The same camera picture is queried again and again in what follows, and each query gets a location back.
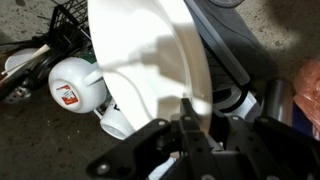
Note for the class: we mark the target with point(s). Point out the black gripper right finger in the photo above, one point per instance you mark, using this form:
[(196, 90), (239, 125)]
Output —
[(266, 149)]

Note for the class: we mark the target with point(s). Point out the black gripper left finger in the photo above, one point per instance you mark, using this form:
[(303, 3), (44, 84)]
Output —
[(195, 147)]

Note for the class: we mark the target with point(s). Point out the white deep plate bowl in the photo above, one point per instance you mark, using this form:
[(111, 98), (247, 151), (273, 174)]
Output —
[(151, 56)]

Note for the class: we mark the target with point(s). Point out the black two-tier dish rack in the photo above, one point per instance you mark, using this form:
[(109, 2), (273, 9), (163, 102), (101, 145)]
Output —
[(226, 53)]

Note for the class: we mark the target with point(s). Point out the white mug upper rack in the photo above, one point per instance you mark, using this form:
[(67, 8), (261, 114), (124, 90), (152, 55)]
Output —
[(112, 120)]

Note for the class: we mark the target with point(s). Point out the steel tumbler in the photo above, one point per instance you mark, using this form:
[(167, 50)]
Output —
[(278, 100)]

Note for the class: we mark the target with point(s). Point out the orange plastic bag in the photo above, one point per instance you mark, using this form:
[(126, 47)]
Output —
[(307, 86)]

